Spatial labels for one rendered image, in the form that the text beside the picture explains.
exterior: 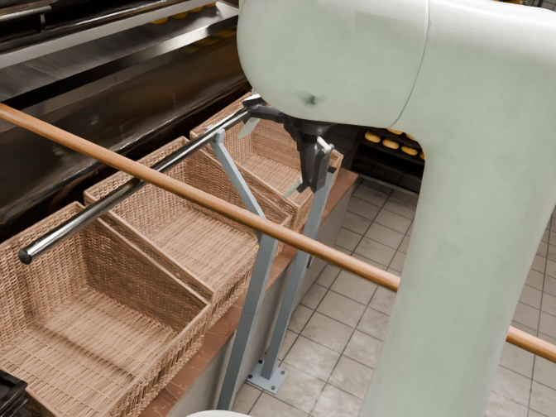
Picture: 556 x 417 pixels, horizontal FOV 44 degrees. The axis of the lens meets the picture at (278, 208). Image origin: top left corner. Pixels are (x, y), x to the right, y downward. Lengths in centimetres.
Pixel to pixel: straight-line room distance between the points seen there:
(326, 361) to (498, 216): 244
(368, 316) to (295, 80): 282
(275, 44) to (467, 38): 13
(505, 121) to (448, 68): 6
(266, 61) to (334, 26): 5
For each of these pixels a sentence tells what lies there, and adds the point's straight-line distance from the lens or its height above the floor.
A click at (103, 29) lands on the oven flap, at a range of 162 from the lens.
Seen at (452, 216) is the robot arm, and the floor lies 168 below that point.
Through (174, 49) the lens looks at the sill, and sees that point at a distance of 228.
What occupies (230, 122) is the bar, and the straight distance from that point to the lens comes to 186.
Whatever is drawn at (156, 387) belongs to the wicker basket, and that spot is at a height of 61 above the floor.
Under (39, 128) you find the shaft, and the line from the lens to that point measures 161.
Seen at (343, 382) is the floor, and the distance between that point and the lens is 289.
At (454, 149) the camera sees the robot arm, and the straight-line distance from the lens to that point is 54.
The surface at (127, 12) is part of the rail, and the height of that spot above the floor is 143.
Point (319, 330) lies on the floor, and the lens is 309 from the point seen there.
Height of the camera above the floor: 192
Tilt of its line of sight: 30 degrees down
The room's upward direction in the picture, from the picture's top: 15 degrees clockwise
